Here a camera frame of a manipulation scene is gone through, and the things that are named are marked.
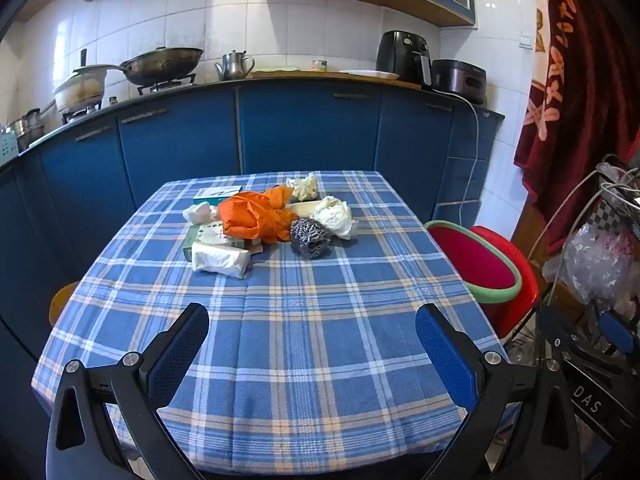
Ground small crumpled white tissue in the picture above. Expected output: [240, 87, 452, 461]
[182, 201, 221, 224]

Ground silver foil packet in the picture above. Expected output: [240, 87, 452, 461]
[192, 241, 250, 279]

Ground white cooking pot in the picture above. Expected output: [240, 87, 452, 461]
[54, 67, 108, 113]

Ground gas stove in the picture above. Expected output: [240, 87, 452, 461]
[60, 74, 198, 125]

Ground orange stool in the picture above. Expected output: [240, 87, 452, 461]
[48, 281, 80, 326]

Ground blue kitchen base cabinets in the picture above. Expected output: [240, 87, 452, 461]
[0, 82, 503, 321]

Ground red basin with green rim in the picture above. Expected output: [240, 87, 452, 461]
[425, 220, 523, 305]

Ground black air fryer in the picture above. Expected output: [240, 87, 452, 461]
[376, 30, 433, 91]

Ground white power cable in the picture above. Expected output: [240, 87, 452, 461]
[432, 91, 483, 207]

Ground green medicine box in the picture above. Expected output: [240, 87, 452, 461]
[182, 220, 226, 262]

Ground steel wool scrubber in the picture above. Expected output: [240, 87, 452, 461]
[290, 218, 332, 260]

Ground pale green utensil holder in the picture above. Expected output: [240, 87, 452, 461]
[0, 132, 21, 163]

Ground red patterned hanging blanket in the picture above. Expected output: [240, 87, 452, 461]
[514, 0, 640, 256]

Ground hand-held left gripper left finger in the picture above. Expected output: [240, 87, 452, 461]
[46, 303, 210, 480]

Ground large crumpled white paper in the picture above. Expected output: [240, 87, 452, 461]
[310, 196, 360, 240]

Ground orange plastic bag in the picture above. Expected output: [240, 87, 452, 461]
[218, 186, 300, 245]

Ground white teal medicine box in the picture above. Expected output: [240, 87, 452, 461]
[194, 186, 243, 206]

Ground steel kettle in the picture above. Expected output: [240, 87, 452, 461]
[215, 51, 256, 81]

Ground cream ruffled scrunchie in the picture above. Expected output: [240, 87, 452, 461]
[286, 172, 320, 202]

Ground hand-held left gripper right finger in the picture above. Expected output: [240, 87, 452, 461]
[415, 303, 583, 480]

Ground yellow sponge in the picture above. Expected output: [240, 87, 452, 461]
[287, 199, 326, 218]

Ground stacked steel pots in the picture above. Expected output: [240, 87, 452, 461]
[7, 108, 46, 153]

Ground white plate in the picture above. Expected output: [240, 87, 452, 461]
[339, 70, 401, 82]

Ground clear plastic bag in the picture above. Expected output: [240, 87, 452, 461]
[542, 222, 640, 306]

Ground blue plaid tablecloth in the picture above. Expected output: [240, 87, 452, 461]
[31, 170, 511, 476]

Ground dark wok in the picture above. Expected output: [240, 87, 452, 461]
[74, 47, 205, 86]

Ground dark rice cooker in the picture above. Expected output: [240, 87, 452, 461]
[431, 59, 487, 106]

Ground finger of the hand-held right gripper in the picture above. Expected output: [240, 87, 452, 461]
[539, 305, 601, 361]
[597, 310, 640, 358]

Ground red plastic chair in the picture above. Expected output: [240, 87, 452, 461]
[470, 226, 541, 338]

